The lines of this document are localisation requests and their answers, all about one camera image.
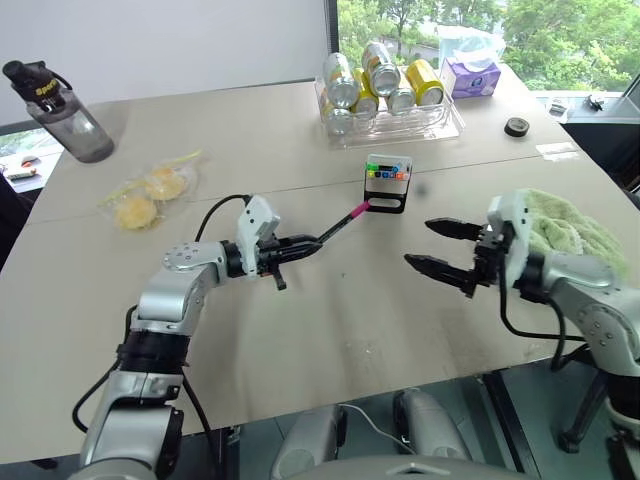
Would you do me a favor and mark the light green towel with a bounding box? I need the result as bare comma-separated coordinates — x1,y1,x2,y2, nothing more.
522,187,632,289

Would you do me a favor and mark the yellow round pastry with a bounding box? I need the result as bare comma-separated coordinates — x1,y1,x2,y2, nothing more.
143,167,191,202
115,196,158,231

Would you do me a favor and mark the grey sports water bottle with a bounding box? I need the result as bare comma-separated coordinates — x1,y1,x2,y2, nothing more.
2,59,116,164

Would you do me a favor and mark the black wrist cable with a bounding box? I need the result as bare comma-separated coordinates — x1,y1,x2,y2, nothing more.
194,193,252,242
498,279,592,372

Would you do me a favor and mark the small clear packet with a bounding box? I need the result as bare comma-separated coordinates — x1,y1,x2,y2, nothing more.
544,97,572,122

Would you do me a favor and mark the black pen holder white top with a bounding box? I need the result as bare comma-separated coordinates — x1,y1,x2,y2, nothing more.
361,153,414,216

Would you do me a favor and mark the thin black body cable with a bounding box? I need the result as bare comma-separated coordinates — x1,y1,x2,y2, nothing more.
71,370,124,436
180,372,223,472

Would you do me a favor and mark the clear zip bag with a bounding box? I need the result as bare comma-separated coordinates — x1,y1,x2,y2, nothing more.
96,146,212,232

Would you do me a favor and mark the clear plastic bin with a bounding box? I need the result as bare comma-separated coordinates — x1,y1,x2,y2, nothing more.
312,74,466,150

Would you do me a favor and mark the silver robot body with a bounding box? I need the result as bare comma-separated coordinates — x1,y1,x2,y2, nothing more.
279,457,507,480

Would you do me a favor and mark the grey rounded shape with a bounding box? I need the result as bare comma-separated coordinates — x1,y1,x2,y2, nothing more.
274,404,349,480
392,387,474,467

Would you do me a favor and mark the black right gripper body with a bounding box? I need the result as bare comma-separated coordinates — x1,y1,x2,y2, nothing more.
464,224,517,299

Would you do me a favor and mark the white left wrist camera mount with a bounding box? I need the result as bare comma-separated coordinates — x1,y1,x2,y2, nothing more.
234,194,282,277

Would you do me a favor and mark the white orange drink can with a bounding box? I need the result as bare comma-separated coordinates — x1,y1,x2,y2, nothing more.
360,41,402,98
322,51,362,108

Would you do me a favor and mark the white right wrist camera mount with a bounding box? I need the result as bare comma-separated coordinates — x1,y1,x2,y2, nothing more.
487,188,532,291

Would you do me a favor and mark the clear tape strip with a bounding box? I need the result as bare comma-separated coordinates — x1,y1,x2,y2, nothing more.
535,142,582,161

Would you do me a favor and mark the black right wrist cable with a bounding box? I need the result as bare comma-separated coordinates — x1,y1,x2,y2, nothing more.
498,279,592,372

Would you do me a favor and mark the dark side table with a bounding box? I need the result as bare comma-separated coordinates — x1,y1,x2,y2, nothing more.
562,74,640,195

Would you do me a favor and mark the silver drink can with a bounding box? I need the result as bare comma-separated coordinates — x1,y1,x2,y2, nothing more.
386,87,417,115
323,106,355,137

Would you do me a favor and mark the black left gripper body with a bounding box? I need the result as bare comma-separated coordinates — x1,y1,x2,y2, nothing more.
243,233,292,294

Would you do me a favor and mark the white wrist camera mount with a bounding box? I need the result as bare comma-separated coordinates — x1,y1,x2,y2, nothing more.
487,188,532,291
234,194,282,277

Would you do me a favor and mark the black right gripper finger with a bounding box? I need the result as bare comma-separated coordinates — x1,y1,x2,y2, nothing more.
403,253,477,297
424,216,486,244

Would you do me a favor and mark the purple tissue box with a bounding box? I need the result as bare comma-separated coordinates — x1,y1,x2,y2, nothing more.
438,55,503,100

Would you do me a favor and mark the black pen with pink band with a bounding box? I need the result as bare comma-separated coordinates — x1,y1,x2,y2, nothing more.
313,199,372,247

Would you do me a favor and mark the dark window frame post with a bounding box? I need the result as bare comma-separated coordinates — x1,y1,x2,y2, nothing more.
324,0,340,84

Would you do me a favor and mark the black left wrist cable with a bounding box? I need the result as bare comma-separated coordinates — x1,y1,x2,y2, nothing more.
194,193,252,242

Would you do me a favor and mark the yellow drink can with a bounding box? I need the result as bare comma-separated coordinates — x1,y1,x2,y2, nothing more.
349,67,380,115
403,58,446,107

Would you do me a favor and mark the black tape roll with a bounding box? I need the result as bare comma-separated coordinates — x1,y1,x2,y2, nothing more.
503,116,531,139

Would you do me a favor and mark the thin white cable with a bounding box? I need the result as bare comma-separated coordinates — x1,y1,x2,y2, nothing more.
343,403,417,454

